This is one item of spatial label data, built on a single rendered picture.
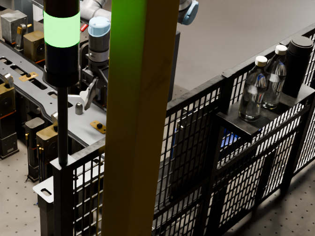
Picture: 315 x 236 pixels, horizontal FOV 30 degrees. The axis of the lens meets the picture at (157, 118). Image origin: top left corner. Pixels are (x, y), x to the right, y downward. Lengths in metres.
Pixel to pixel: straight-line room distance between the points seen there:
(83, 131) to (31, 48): 0.61
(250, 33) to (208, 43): 0.45
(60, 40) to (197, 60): 3.72
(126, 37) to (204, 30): 4.10
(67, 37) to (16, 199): 1.44
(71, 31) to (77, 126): 1.26
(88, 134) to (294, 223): 0.92
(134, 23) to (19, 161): 1.59
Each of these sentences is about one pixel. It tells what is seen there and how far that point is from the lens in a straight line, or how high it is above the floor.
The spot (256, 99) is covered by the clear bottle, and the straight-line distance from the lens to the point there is 1.71.
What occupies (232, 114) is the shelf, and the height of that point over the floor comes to 1.43.
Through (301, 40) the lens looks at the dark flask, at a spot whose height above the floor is 1.61.
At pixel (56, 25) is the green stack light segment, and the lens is 1.12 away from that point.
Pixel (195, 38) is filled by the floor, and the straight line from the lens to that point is 5.12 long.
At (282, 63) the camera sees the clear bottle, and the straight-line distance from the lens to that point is 1.75.
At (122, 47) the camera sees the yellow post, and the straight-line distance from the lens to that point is 1.20.
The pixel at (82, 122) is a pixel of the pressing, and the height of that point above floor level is 1.00.
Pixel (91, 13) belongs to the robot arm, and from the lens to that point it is 2.23.
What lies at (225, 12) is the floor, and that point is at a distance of 5.64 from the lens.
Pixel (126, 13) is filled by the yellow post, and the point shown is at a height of 1.92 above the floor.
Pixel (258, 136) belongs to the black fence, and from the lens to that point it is 2.16.
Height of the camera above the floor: 2.45
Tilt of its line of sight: 37 degrees down
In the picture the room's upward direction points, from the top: 6 degrees clockwise
